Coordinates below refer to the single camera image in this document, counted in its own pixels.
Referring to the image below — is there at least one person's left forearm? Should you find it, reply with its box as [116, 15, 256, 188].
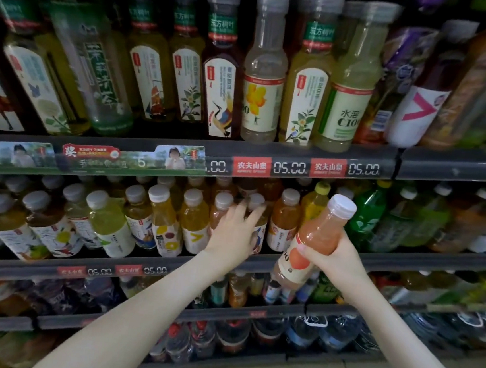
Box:
[32, 244, 237, 368]

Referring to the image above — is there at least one drinks shelf unit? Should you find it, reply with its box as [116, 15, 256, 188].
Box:
[0, 0, 486, 368]

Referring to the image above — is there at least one red shelf price strip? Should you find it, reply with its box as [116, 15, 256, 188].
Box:
[0, 122, 401, 216]

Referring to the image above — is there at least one person's right forearm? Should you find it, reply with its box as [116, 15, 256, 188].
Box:
[337, 277, 486, 368]

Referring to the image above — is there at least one person's left hand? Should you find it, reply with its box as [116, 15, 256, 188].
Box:
[196, 197, 268, 279]

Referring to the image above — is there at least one orange bottle white cap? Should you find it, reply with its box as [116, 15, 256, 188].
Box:
[269, 188, 359, 298]

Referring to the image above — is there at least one person's right hand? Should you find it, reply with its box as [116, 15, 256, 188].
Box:
[290, 225, 380, 307]

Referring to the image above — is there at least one narrow shelf price strip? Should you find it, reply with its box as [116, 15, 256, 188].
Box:
[54, 253, 172, 289]

